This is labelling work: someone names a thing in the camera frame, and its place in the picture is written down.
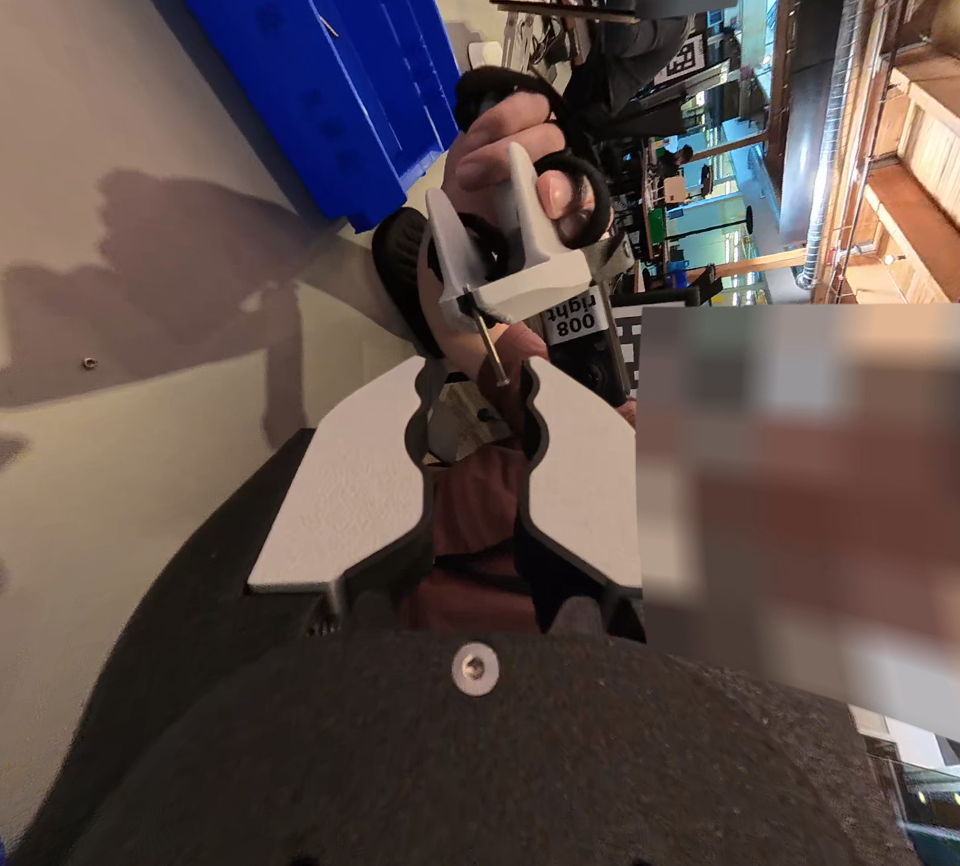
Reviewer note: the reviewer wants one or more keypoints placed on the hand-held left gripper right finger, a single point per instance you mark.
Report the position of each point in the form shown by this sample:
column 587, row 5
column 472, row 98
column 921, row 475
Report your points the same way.
column 585, row 499

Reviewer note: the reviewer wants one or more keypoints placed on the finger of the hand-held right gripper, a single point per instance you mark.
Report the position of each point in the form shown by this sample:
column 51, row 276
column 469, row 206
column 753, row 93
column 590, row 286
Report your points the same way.
column 532, row 285
column 450, row 244

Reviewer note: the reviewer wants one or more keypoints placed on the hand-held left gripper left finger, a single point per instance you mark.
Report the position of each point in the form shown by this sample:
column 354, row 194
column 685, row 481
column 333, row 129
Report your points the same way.
column 345, row 506

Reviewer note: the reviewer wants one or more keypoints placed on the silver bolt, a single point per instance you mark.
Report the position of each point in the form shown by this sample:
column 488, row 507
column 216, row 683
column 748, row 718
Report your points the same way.
column 487, row 341
column 328, row 26

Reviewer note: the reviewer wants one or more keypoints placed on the person's right hand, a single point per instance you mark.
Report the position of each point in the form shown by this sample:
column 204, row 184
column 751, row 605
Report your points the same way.
column 487, row 154

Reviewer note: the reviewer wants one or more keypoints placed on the framed fiducial marker sign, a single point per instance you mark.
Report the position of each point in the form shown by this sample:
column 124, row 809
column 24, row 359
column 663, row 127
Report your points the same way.
column 682, row 60
column 626, row 349

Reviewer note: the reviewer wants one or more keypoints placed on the black wrist rest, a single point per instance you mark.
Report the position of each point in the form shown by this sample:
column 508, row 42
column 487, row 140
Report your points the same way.
column 397, row 266

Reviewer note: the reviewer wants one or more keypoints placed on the person's maroon shirt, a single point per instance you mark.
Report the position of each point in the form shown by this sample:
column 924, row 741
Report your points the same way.
column 472, row 506

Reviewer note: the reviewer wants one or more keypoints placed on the green plastic bin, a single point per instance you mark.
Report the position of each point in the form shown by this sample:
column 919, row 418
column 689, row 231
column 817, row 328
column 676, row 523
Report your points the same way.
column 656, row 229

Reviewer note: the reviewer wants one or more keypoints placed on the black floor lamp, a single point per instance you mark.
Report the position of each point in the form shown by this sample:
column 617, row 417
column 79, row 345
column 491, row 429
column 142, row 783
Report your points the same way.
column 720, row 227

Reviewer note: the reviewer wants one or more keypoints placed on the white stand base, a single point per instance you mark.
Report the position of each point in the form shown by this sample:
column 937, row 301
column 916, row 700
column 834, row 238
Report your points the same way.
column 491, row 49

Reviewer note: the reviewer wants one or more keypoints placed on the tablet on white stand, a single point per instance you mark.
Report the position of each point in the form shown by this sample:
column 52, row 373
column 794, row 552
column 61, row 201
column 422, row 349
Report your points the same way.
column 562, row 9

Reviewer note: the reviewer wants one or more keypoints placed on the silver ventilation duct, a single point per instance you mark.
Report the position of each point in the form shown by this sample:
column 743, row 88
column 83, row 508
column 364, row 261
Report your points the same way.
column 825, row 94

